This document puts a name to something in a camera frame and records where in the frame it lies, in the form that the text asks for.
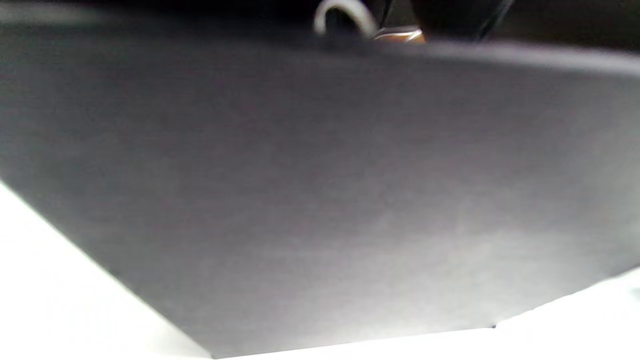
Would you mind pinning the black gift box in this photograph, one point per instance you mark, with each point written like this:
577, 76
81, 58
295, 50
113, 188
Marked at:
320, 190

